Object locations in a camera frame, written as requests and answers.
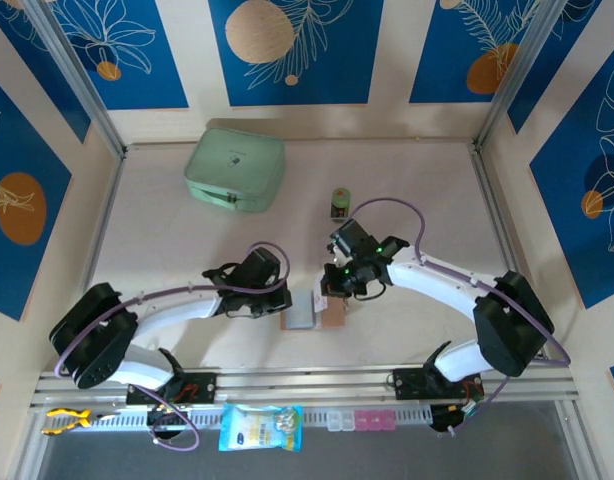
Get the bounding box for white slotted cable duct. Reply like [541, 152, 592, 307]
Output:
[101, 405, 433, 432]

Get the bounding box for aluminium rail beam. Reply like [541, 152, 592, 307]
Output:
[29, 367, 581, 414]

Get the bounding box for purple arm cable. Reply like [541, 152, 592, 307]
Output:
[351, 197, 571, 439]
[53, 242, 292, 454]

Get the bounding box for blue snack packet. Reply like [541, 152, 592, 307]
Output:
[217, 403, 305, 454]

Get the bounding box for aluminium corner post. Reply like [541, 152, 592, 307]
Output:
[24, 0, 128, 159]
[476, 0, 576, 149]

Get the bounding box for yellow and black pliers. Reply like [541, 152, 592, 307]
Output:
[41, 407, 121, 436]

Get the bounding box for pink pill box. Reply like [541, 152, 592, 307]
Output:
[354, 409, 396, 432]

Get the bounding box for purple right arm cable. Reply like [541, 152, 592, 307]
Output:
[351, 197, 571, 439]

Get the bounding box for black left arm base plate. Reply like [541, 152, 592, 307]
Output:
[125, 370, 218, 406]

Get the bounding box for clear pill box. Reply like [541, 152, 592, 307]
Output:
[326, 410, 356, 432]

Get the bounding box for tan leather card holder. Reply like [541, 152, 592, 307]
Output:
[280, 288, 349, 332]

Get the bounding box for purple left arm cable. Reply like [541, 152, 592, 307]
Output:
[53, 242, 292, 454]

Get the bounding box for aluminium table side rail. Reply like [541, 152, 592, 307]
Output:
[469, 142, 558, 361]
[61, 149, 128, 371]

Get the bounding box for mint green zip pouch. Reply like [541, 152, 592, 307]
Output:
[184, 127, 288, 215]

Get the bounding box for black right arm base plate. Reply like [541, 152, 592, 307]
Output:
[390, 367, 487, 401]

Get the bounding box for small green-lidded bottle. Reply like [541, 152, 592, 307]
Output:
[329, 187, 352, 223]

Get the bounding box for black table clamp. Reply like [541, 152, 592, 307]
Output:
[146, 407, 189, 444]
[429, 403, 463, 437]

